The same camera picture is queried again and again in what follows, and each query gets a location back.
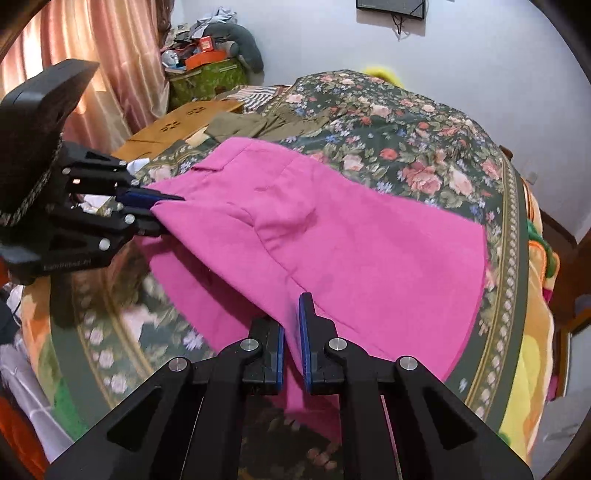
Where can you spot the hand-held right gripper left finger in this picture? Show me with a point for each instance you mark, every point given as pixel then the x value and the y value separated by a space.
pixel 279 351

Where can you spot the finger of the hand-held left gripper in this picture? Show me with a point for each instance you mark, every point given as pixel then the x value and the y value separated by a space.
pixel 115 228
pixel 138 196

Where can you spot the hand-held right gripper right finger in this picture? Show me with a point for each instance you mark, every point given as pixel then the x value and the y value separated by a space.
pixel 304 341

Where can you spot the pink pants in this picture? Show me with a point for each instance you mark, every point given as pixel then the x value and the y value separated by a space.
pixel 314 230

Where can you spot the wooden folding table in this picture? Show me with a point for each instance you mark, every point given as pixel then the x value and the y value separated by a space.
pixel 180 124

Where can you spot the pink curtain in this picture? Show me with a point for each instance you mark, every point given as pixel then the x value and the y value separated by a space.
pixel 87 60

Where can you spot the green patterned box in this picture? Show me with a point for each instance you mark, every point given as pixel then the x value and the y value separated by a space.
pixel 207 78

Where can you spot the olive green garment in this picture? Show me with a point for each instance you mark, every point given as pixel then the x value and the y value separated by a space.
pixel 263 122

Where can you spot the orange box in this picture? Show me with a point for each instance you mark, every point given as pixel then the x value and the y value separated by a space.
pixel 205 57

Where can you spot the striped cloth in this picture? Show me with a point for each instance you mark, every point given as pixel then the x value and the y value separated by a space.
pixel 258 97

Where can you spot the grey plush toy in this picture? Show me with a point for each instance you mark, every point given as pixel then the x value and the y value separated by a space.
pixel 242 44

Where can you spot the floral green bedspread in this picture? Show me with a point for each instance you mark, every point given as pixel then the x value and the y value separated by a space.
pixel 392 138

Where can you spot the colourful yellow blanket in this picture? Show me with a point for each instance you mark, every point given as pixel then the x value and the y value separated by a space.
pixel 538 300

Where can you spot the yellow fluffy pillow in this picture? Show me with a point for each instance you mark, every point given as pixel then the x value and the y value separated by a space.
pixel 383 74

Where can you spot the wall-mounted black screen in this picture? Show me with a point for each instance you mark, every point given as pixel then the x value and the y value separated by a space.
pixel 392 8

